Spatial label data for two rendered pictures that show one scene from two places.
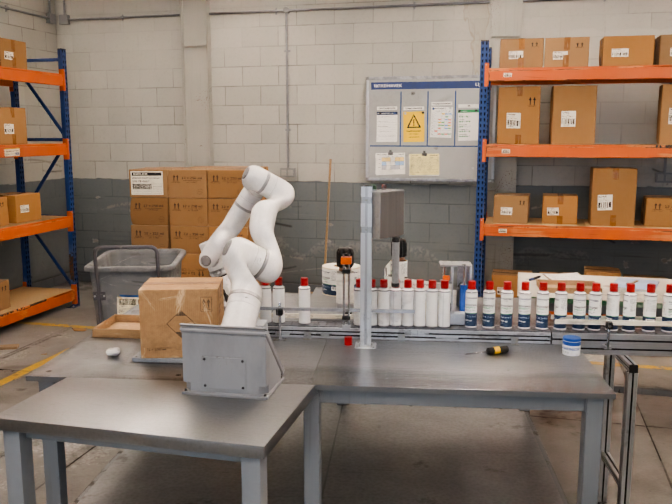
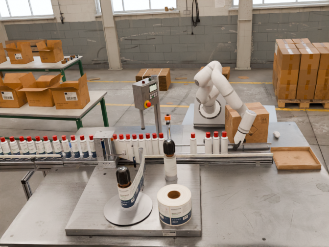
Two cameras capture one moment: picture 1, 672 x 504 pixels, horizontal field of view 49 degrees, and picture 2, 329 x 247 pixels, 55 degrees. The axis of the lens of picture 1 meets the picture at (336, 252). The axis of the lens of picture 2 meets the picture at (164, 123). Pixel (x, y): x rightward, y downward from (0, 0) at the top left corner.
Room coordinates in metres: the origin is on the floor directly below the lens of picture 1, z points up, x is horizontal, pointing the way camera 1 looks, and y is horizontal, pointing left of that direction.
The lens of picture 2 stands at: (5.25, 0.00, 2.20)
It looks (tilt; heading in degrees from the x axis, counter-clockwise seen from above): 26 degrees down; 182
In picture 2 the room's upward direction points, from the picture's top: 5 degrees counter-clockwise
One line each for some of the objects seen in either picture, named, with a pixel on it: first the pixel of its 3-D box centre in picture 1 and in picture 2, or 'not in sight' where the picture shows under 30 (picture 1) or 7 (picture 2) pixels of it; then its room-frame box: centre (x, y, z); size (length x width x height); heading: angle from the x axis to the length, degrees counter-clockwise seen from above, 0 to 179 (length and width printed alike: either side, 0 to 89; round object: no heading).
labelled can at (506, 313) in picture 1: (506, 305); (83, 146); (3.08, -0.73, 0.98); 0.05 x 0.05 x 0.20
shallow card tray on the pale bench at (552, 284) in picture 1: (568, 286); not in sight; (4.26, -1.37, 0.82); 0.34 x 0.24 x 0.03; 82
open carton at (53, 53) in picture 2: not in sight; (49, 51); (-0.71, -2.27, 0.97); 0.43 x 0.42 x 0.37; 163
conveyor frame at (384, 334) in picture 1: (357, 330); (164, 159); (3.14, -0.09, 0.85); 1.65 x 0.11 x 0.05; 85
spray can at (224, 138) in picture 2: not in sight; (224, 144); (3.18, 0.37, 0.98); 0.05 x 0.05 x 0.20
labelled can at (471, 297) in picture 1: (471, 304); not in sight; (3.09, -0.58, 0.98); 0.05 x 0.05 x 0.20
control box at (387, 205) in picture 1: (382, 213); (146, 93); (3.04, -0.19, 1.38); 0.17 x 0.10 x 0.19; 140
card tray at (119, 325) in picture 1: (136, 326); (294, 157); (3.23, 0.90, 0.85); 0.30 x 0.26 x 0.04; 85
